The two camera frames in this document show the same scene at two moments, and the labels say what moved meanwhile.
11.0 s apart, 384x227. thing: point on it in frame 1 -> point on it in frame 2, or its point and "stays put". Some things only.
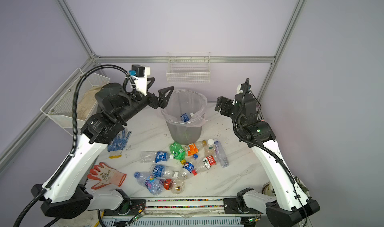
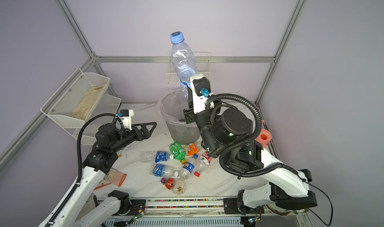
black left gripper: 161,102 -> 145,134
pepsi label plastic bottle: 188,167 stays put
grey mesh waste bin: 184,115 stays put
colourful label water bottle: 154,185 -> 183,60
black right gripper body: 226,108 -> 202,118
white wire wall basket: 188,67 stays put
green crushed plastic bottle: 178,152 stays put
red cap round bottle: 176,186 stays put
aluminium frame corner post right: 299,5 stays put
